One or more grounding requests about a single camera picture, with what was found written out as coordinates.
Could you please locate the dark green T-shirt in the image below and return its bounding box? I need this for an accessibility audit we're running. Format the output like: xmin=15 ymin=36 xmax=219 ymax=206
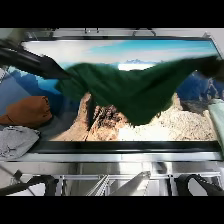
xmin=54 ymin=55 xmax=218 ymax=128

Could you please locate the pale green garment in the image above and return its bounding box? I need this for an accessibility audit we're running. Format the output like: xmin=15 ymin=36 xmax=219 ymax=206
xmin=207 ymin=98 xmax=224 ymax=158

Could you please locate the silver frame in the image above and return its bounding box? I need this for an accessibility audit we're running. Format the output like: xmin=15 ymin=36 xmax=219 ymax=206
xmin=0 ymin=27 xmax=224 ymax=197

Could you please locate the brown garment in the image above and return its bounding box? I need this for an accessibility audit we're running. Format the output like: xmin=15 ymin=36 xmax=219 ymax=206
xmin=0 ymin=95 xmax=54 ymax=130

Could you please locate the grey garment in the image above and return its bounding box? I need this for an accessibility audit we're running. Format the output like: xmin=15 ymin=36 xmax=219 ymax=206
xmin=0 ymin=125 xmax=41 ymax=160

